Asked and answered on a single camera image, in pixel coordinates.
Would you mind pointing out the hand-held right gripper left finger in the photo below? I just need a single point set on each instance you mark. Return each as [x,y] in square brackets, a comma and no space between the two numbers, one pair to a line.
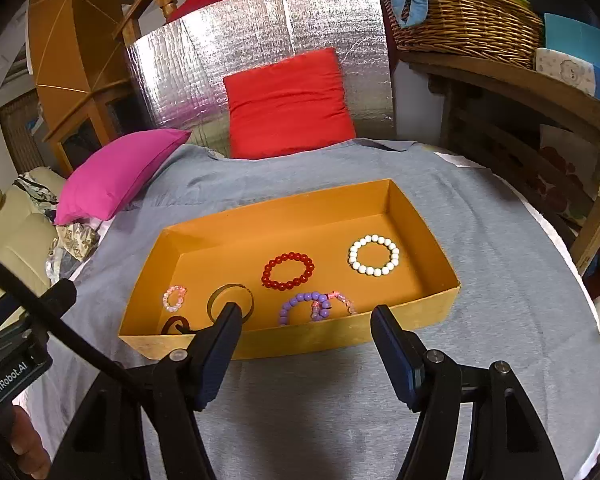
[217,365]

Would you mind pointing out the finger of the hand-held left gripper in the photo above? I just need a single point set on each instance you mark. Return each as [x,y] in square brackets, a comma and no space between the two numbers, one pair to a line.
[55,295]

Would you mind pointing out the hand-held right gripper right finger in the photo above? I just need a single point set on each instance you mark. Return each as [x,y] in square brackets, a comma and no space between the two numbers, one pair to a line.
[400,365]

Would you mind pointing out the orange cardboard box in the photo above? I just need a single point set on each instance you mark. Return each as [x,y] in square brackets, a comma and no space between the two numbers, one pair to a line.
[290,225]

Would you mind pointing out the person's left hand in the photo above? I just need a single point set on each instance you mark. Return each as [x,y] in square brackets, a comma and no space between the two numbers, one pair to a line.
[27,450]

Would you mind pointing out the beige patterned cloth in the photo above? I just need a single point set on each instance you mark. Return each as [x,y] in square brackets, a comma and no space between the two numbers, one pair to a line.
[77,240]

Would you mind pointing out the cream sofa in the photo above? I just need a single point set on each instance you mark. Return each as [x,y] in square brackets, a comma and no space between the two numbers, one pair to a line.
[15,240]

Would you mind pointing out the brown bangle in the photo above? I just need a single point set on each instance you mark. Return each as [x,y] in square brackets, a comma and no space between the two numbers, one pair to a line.
[230,287]

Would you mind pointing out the grey cloth cover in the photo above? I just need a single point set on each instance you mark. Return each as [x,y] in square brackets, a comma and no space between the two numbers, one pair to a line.
[505,335]

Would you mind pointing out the black white patterned cloth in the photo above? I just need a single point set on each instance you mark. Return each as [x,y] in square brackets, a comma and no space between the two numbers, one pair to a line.
[35,185]

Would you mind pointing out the magenta pillow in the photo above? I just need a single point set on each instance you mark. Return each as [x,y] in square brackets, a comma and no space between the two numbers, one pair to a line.
[115,175]

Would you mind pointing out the white tablecloth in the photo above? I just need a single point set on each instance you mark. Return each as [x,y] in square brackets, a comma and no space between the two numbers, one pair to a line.
[555,222]

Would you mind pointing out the floral printed cushion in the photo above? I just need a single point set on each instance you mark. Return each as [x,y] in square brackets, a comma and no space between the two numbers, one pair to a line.
[560,170]

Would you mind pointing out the silver foil insulation sheet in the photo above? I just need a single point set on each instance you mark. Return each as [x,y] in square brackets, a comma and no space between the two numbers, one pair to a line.
[190,75]

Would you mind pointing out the wooden cabinet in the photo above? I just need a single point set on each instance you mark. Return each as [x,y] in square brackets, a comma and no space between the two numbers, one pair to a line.
[70,35]

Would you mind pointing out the red square pillow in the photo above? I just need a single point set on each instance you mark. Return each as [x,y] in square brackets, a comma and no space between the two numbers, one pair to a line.
[290,105]

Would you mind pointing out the wooden shelf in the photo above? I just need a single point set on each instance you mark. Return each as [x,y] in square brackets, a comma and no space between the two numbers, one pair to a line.
[505,75]

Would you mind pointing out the white patterned tissue pack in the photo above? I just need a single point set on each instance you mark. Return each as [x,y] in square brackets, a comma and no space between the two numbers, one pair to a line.
[565,70]

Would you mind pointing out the wicker basket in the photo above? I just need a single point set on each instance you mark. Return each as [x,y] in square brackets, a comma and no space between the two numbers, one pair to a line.
[470,25]

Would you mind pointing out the teal box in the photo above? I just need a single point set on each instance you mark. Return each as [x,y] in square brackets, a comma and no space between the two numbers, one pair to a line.
[580,35]

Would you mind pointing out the wooden bed rail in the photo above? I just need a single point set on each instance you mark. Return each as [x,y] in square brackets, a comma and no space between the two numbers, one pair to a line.
[167,7]

